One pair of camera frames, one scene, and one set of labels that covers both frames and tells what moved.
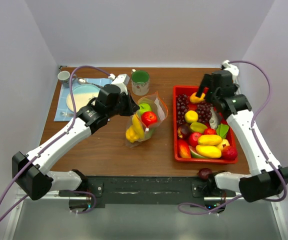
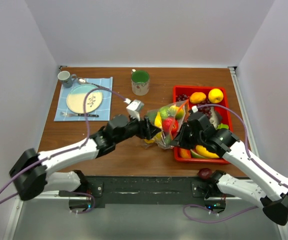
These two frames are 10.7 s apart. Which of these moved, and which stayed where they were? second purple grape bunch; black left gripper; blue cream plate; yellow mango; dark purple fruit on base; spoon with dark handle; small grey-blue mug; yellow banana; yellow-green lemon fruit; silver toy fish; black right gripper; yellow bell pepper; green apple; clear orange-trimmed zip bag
Moved: clear orange-trimmed zip bag; black right gripper; yellow-green lemon fruit; black left gripper; yellow banana; green apple; yellow bell pepper
Stayed: spoon with dark handle; second purple grape bunch; dark purple fruit on base; small grey-blue mug; blue cream plate; silver toy fish; yellow mango
